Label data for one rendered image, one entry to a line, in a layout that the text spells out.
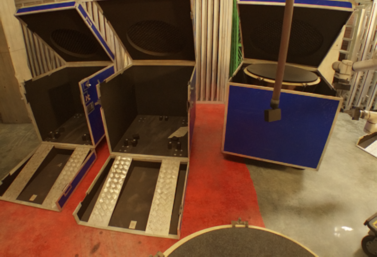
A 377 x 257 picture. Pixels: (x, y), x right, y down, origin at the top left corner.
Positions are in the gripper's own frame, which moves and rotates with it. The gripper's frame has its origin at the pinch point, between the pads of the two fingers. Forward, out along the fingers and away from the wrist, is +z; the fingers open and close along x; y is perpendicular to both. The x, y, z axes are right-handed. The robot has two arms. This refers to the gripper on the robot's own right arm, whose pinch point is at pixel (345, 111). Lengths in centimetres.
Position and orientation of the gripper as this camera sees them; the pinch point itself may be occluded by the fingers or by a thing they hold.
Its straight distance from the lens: 232.9
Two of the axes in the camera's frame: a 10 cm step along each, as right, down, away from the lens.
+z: -9.3, -1.6, 3.2
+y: -3.3, 0.1, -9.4
